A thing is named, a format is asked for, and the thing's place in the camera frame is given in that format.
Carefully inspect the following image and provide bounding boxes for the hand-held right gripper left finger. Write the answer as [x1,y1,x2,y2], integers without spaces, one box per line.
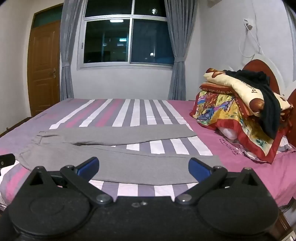
[23,157,114,206]

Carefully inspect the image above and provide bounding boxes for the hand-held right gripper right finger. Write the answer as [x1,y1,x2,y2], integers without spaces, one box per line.
[174,157,269,206]

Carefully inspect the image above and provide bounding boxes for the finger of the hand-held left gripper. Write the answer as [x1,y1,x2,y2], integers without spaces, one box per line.
[0,153,15,168]

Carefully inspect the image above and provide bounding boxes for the grey pants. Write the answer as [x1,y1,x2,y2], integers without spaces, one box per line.
[19,123,223,186]

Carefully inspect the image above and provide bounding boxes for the white pillow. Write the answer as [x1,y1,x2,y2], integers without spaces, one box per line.
[218,126,238,141]

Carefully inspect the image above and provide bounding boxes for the bed with striped sheet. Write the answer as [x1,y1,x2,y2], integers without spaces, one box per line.
[0,98,296,241]

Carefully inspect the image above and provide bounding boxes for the colourful printed blanket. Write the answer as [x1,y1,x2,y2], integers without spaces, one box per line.
[190,83,289,164]

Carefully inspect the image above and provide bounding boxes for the black garment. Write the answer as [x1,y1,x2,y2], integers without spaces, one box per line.
[225,70,282,139]

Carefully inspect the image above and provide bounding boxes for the brown wooden door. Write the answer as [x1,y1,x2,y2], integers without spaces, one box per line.
[27,20,62,117]

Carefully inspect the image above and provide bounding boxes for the grey curtain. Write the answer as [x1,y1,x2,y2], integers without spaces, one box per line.
[164,0,199,100]
[60,0,87,101]

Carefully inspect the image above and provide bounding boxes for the red and white headboard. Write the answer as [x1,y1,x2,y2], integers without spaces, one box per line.
[242,54,296,149]

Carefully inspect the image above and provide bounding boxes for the sliding glass window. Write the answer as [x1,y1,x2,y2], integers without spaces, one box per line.
[77,0,175,70]

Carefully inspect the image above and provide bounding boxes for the green transom window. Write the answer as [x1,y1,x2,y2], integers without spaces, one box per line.
[32,10,63,28]

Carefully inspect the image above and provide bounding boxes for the white charger with cable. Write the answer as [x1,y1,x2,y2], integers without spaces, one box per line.
[238,19,264,58]

